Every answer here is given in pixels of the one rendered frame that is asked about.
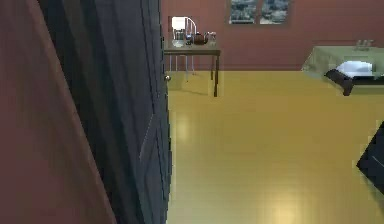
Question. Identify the clear glass jar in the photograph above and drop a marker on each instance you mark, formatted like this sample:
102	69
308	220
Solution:
212	38

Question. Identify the dark glass cup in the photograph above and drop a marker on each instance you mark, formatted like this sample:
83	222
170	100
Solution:
179	34

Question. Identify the framed grey wall picture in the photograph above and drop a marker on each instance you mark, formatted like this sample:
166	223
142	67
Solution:
274	10
243	10

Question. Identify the dark grey room door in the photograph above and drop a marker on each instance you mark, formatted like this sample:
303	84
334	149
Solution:
113	100

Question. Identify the brown wooden side table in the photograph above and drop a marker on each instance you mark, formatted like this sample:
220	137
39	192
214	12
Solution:
196	51

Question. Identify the round metal door knob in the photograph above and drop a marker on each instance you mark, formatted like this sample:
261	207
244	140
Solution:
167	78

